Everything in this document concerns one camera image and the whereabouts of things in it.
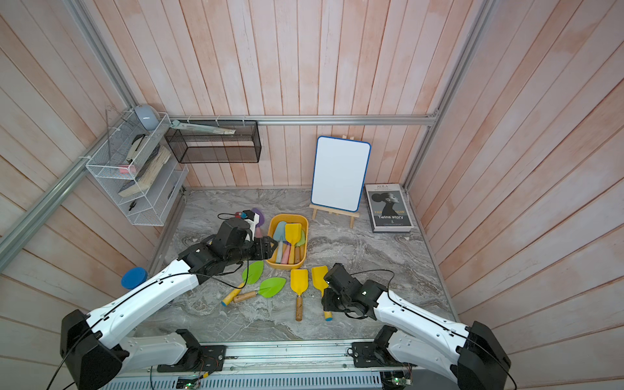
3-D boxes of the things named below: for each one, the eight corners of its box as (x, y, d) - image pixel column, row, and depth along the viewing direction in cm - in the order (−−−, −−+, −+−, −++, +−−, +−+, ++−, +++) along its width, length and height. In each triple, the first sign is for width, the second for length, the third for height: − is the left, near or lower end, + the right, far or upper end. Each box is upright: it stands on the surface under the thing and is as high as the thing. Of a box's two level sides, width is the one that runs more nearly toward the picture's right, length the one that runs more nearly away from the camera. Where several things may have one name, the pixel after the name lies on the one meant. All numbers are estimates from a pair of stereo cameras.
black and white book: (372, 232, 105) (374, 228, 102) (363, 188, 122) (364, 183, 119) (412, 232, 105) (415, 228, 102) (397, 188, 122) (399, 183, 119)
